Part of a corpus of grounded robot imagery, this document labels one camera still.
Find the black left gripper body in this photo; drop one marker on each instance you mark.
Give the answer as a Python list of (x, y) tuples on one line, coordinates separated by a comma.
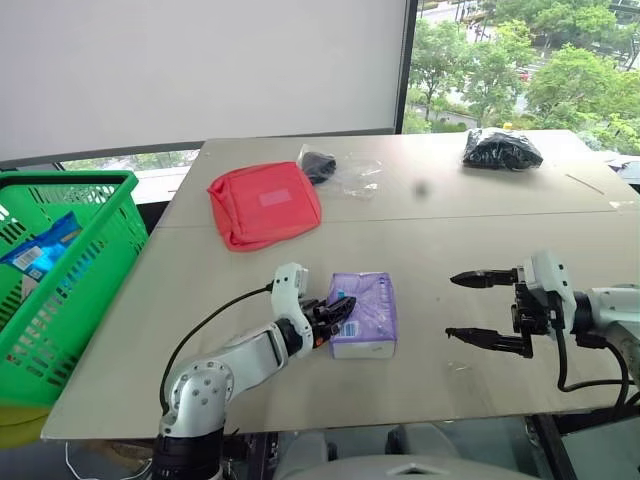
[(311, 314)]

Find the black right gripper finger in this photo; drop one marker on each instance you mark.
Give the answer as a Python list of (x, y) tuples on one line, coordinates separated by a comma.
[(487, 278), (492, 341)]

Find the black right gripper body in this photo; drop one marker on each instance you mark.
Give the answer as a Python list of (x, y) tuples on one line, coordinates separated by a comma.
[(532, 310)]

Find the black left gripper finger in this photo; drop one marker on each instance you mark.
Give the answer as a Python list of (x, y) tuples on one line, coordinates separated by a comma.
[(326, 332), (337, 307)]

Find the purple tissue pack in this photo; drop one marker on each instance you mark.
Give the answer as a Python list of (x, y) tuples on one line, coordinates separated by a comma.
[(370, 310)]

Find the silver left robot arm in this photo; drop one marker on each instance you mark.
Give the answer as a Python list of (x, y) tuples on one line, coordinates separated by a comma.
[(240, 355)]

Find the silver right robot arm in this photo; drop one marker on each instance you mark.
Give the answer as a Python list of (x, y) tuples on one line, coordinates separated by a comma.
[(612, 310)]

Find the green plastic basket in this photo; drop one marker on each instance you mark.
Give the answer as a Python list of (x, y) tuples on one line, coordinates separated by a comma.
[(112, 240)]

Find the red fabric pouch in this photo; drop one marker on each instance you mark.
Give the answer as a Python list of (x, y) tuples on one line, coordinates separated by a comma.
[(265, 205)]

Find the black item in plastic bag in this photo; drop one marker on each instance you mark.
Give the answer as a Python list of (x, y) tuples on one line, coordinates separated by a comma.
[(500, 150)]

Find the empty clear plastic bag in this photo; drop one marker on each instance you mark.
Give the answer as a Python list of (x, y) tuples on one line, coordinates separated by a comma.
[(357, 175)]

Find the thin wooden stick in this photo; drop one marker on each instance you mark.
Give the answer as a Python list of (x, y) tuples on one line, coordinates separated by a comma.
[(585, 183)]

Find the black item in clear bag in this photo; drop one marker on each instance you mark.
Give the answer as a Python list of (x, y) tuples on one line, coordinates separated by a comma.
[(317, 165)]

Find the grey robot torso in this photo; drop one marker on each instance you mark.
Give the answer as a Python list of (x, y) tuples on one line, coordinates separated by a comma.
[(410, 470)]

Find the green trees outside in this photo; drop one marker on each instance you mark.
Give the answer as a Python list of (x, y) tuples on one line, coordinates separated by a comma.
[(525, 75)]

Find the white roller blind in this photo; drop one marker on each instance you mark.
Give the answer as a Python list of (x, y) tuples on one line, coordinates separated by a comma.
[(200, 70)]

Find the blue snack package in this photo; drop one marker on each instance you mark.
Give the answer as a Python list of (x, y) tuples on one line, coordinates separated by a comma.
[(47, 247)]

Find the yellow stool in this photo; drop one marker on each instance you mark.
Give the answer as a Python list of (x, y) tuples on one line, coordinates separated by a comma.
[(17, 425)]

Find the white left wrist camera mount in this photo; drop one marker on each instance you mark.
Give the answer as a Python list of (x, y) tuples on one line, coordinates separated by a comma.
[(287, 295)]

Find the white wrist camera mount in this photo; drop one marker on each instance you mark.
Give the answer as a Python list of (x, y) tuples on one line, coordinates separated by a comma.
[(287, 295), (550, 275)]

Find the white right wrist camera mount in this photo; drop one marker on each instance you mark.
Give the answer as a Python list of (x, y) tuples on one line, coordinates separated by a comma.
[(550, 275)]

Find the black table frame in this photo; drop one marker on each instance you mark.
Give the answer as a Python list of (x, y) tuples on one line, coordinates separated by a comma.
[(550, 450)]

